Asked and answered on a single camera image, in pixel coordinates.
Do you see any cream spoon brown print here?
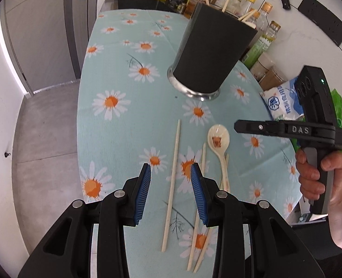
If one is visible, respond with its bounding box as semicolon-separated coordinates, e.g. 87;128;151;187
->
207;124;232;193

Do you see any jar of brown seasoning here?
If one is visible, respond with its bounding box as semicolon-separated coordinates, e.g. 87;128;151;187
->
259;66;287;91

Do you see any daisy print tablecloth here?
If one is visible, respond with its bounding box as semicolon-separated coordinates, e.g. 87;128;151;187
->
78;9;302;278

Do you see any person's right forearm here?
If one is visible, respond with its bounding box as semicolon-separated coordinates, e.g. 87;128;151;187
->
316;223;342;278

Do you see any black cylindrical utensil holder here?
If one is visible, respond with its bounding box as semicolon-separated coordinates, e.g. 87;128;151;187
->
168;1;258;102

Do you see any grey door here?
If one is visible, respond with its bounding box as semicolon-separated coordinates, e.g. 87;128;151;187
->
0;0;100;95

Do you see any row of glass condiment bottles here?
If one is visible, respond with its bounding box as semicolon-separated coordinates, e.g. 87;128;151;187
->
175;0;282;68

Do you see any jar of white seasoning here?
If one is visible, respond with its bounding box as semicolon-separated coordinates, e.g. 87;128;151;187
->
249;53;276;77

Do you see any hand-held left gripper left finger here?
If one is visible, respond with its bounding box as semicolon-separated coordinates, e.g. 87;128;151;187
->
17;163;152;278

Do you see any white and blue salt bag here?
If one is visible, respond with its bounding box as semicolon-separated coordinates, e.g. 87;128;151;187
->
259;77;307;122

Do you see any steel kitchen sink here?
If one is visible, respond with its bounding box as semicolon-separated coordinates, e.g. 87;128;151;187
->
106;0;189;13

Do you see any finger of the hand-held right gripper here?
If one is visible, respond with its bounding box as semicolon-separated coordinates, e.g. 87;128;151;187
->
234;119;338;138

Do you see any black wall socket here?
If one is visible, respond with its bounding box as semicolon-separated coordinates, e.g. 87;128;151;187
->
298;0;342;46

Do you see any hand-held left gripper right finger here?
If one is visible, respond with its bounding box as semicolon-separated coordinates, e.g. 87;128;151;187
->
190;162;325;278

